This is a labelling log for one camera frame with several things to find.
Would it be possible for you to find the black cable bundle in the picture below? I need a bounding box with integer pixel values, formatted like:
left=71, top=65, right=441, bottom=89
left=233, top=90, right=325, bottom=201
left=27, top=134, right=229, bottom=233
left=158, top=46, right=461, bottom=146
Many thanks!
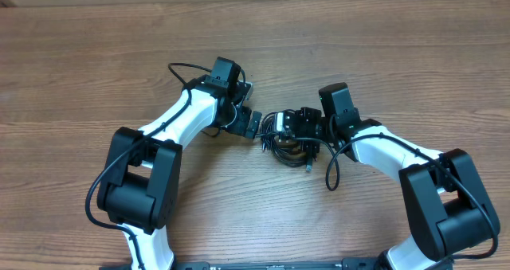
left=257, top=109, right=316, bottom=173

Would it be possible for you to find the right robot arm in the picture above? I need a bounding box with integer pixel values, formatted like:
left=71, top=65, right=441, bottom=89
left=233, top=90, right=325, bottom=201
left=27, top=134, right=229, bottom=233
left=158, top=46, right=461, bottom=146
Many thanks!
left=273, top=83, right=500, bottom=270

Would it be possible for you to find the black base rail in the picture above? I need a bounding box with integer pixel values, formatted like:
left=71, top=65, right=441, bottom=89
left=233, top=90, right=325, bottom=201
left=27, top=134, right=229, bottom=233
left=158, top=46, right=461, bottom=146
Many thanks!
left=171, top=257, right=388, bottom=270

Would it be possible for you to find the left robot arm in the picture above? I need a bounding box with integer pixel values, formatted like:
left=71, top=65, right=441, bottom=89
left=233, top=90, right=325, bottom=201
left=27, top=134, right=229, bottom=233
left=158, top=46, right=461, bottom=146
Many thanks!
left=85, top=57, right=261, bottom=269

